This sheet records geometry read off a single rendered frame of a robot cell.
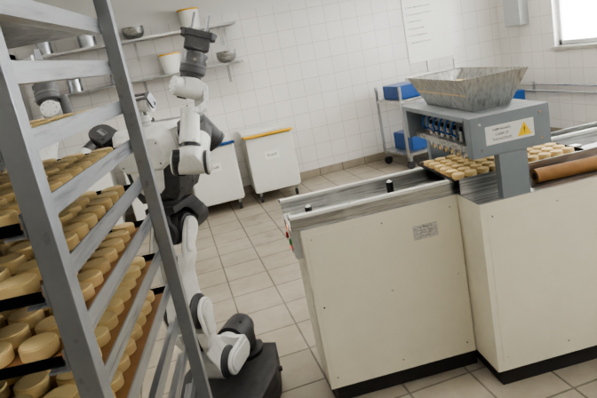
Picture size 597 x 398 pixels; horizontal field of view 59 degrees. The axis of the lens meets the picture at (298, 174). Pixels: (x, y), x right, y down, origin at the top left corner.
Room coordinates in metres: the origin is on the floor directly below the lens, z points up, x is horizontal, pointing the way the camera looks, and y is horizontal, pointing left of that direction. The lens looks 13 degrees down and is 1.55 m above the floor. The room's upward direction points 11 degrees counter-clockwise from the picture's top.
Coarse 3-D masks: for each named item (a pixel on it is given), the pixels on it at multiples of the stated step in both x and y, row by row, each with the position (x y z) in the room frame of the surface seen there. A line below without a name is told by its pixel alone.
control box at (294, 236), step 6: (288, 222) 2.21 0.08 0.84; (288, 228) 2.22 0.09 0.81; (288, 234) 2.27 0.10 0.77; (294, 234) 2.12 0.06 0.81; (294, 240) 2.12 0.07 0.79; (294, 246) 2.12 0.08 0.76; (300, 246) 2.12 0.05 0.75; (294, 252) 2.16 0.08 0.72; (300, 252) 2.12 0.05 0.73; (300, 258) 2.12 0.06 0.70
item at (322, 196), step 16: (592, 128) 2.58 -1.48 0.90; (384, 176) 2.44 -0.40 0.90; (400, 176) 2.44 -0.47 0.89; (416, 176) 2.45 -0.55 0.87; (432, 176) 2.46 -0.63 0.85; (320, 192) 2.39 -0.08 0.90; (336, 192) 2.40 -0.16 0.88; (352, 192) 2.41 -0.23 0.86; (368, 192) 2.42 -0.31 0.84; (288, 208) 2.37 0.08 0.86
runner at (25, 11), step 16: (0, 0) 0.74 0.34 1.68; (16, 0) 0.79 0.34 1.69; (32, 0) 0.85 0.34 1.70; (0, 16) 0.75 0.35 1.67; (16, 16) 0.78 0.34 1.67; (32, 16) 0.84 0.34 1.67; (48, 16) 0.91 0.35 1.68; (64, 16) 0.99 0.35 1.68; (80, 16) 1.09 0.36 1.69; (80, 32) 1.13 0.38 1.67; (96, 32) 1.19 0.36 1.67
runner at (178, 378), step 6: (180, 354) 1.24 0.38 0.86; (186, 354) 1.21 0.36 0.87; (180, 360) 1.21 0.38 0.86; (186, 360) 1.20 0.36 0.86; (180, 366) 1.14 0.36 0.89; (186, 366) 1.18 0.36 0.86; (174, 372) 1.16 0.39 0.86; (180, 372) 1.12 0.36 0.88; (174, 378) 1.13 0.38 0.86; (180, 378) 1.10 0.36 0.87; (174, 384) 1.11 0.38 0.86; (180, 384) 1.09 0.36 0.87; (174, 390) 1.09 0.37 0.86; (180, 390) 1.08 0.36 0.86; (168, 396) 1.07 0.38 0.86; (174, 396) 1.02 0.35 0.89
